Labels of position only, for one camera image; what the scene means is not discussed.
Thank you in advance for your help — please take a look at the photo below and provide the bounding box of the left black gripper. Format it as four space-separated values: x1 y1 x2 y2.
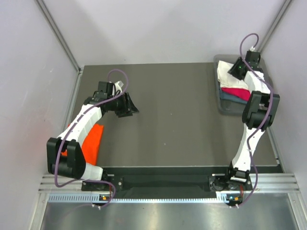
107 92 139 117

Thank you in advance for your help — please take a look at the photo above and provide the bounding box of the white t shirt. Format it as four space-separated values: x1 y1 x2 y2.
217 60 264 90

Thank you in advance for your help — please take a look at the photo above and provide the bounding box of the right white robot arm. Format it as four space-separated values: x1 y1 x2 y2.
224 49 280 190

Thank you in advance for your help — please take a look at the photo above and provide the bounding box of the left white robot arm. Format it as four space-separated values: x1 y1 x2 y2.
47 81 139 190

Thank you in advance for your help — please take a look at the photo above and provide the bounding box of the orange folded t shirt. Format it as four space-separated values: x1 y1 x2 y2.
61 123 105 166

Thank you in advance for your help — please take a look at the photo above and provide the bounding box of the clear plastic bin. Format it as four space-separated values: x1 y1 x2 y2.
213 54 276 116

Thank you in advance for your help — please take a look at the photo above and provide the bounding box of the blue t shirt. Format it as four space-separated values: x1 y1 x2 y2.
220 92 247 104

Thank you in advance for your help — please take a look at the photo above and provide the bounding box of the pink t shirt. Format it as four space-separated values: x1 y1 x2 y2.
221 87 250 101

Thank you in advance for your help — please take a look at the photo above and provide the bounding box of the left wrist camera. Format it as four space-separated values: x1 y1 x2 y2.
114 81 124 92

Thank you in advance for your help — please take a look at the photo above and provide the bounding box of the grey slotted cable duct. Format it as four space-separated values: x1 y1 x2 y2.
47 192 235 204

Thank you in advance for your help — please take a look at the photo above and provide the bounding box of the aluminium frame rail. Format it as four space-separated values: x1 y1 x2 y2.
38 173 299 193

